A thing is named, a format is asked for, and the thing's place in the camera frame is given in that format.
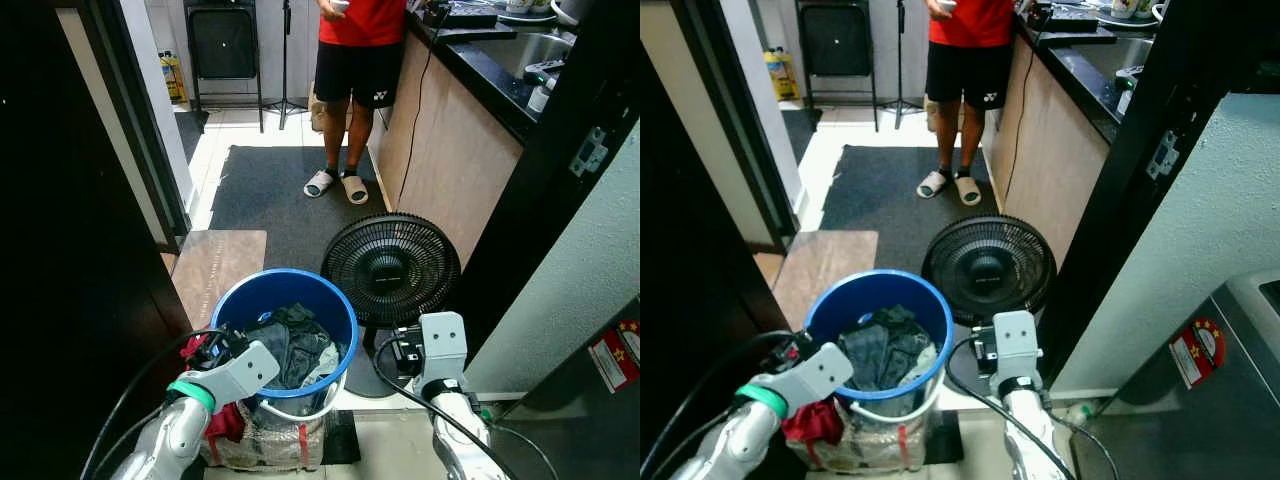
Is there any dark grey clothes pile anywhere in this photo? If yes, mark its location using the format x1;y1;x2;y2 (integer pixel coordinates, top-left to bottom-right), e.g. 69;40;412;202
245;303;341;391
838;305;939;393

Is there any grey top-load washing machine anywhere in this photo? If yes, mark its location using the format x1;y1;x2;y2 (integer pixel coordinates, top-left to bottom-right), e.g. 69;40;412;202
495;295;641;480
1085;270;1280;480

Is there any red cloth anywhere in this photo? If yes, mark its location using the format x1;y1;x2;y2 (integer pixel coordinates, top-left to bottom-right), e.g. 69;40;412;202
780;335;846;446
180;335;246;446

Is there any black floor fan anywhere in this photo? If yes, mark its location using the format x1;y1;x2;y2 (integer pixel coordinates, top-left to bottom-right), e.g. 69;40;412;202
320;212;463;399
920;215;1058;399

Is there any brown door mat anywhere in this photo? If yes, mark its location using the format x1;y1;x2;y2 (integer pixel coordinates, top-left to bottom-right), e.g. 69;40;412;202
170;230;268;331
772;230;879;331

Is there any blue plastic bucket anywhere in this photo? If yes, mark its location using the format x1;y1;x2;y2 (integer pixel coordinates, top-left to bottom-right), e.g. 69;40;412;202
210;268;359;399
805;270;954;401

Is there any black flat floor pad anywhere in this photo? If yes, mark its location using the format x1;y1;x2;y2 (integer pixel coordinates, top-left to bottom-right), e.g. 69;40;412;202
920;410;963;466
322;410;361;466

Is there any clear plastic bag, red tape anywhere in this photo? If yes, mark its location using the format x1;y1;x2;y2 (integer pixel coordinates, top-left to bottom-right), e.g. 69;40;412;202
200;400;326;473
785;405;926;473

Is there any black door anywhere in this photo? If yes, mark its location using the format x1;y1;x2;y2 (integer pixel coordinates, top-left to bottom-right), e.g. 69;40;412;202
640;50;796;480
0;0;191;480

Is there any dark grey floor mat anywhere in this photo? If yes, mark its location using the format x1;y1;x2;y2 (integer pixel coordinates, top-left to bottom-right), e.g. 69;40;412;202
820;145;1001;276
208;145;401;276

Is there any red round washer sticker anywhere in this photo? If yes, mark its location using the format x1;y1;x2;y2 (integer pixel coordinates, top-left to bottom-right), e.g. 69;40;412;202
588;320;641;393
1168;318;1226;389

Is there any wooden cabinet with black counter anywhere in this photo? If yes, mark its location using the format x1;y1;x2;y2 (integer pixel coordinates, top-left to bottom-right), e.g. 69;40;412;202
368;0;581;271
985;0;1171;266

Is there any cardboard box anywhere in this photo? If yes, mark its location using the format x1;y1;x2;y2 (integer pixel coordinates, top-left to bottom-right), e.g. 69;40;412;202
923;92;991;133
308;90;386;133

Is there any yellow bottle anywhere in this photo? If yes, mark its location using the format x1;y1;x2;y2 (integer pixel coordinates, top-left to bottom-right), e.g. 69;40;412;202
765;47;799;103
160;50;189;106

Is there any person in red shirt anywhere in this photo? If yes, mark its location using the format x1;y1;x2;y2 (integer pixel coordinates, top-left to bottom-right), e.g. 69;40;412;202
303;0;409;206
915;0;1019;208

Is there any black tripod stand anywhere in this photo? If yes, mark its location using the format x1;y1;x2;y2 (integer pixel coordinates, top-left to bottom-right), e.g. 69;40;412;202
880;0;926;126
265;0;309;131

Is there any black folding chair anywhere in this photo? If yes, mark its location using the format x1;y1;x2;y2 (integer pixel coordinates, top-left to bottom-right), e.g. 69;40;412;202
797;0;881;131
183;0;266;131

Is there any stainless steel sink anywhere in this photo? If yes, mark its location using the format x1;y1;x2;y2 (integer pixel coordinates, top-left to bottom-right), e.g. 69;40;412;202
500;30;581;86
1075;35;1161;86

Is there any black flat countertop appliance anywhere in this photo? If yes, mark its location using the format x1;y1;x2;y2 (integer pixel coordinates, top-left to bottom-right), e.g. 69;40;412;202
435;0;516;43
1025;0;1116;46

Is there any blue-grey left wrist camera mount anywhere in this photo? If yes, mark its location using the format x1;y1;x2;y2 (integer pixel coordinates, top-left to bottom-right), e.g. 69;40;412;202
190;340;281;406
755;342;856;411

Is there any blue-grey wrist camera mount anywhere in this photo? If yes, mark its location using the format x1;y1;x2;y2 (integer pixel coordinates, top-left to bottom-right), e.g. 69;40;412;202
190;340;281;406
990;310;1041;393
755;342;856;411
415;312;469;396

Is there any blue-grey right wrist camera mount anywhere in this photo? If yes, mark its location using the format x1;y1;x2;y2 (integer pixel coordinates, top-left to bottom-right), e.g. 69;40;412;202
415;312;469;396
990;310;1041;393

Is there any black hanging power cord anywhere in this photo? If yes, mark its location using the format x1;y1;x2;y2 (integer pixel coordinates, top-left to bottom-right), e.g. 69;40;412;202
1000;15;1036;206
395;10;446;211

